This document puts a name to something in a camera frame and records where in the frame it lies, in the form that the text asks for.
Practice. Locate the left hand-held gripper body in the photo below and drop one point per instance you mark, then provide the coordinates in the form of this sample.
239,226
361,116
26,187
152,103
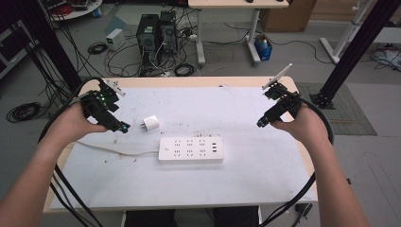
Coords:
97,102

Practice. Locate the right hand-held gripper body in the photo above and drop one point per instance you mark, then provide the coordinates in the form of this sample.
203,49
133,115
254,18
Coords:
288,102

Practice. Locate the white charger plug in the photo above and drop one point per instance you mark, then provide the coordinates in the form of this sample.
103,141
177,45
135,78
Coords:
152,123

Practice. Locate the white power strip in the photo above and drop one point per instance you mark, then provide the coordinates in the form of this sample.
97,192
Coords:
190,149

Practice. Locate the person's right hand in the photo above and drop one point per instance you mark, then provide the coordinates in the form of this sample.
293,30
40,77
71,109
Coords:
307,127

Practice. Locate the person's left hand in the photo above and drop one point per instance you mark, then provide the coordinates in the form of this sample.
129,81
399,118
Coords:
74,124

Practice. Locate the white table mat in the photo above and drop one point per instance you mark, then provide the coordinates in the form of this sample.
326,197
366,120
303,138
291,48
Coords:
239,157

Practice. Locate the blue box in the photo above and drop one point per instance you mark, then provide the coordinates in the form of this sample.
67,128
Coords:
264,50

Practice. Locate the grey floor mat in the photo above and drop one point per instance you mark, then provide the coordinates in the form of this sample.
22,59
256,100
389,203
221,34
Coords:
353,110

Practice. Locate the small white box device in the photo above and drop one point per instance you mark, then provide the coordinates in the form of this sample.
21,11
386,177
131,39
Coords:
115,38

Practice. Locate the black computer tower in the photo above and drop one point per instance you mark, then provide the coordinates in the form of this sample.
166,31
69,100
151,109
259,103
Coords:
147,38
168,31

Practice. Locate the brown cardboard box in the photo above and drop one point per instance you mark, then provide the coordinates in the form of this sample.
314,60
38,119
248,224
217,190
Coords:
287,15

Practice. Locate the round white table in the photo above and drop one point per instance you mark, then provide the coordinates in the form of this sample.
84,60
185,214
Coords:
78,11

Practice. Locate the small black floor device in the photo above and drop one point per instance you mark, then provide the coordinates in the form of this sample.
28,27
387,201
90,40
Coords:
303,209

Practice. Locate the person's left leg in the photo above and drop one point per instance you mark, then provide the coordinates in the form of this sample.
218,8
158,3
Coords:
151,219

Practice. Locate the person's leg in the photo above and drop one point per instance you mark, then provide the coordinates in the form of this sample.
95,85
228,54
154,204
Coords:
236,217
151,219

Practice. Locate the person's right leg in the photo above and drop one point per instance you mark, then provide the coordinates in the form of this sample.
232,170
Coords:
236,217

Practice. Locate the wooden desk with white legs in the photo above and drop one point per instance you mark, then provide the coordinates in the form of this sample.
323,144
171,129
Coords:
236,3

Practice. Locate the black metal post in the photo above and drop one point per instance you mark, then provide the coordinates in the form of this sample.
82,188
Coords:
50,41
356,47

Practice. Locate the white stand frame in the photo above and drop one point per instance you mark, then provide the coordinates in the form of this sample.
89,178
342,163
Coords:
346,34

